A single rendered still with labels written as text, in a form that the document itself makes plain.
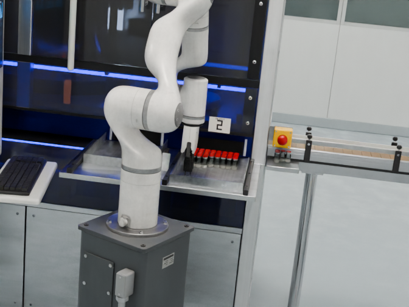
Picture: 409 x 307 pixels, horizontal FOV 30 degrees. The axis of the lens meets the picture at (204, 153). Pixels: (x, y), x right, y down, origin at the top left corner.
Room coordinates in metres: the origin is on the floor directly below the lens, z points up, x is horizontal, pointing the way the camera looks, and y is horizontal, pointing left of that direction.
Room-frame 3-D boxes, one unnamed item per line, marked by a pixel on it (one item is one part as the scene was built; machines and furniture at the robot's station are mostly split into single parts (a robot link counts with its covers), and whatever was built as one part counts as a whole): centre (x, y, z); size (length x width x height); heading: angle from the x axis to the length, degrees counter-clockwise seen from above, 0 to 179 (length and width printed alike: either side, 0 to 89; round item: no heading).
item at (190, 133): (2.60, 0.05, 1.05); 0.10 x 0.08 x 0.11; 175
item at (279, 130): (2.91, -0.30, 1.00); 0.08 x 0.07 x 0.07; 175
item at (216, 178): (2.70, -0.03, 0.90); 0.34 x 0.26 x 0.04; 175
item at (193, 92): (2.60, 0.06, 1.19); 0.09 x 0.08 x 0.13; 73
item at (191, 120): (2.60, 0.05, 1.11); 0.09 x 0.08 x 0.03; 175
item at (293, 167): (2.95, -0.32, 0.87); 0.14 x 0.13 x 0.02; 175
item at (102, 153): (2.85, 0.30, 0.90); 0.34 x 0.26 x 0.04; 175
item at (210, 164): (2.79, -0.04, 0.90); 0.18 x 0.02 x 0.05; 85
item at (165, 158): (2.65, 0.15, 0.91); 0.14 x 0.03 x 0.06; 175
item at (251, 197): (2.76, 0.14, 0.87); 0.70 x 0.48 x 0.02; 85
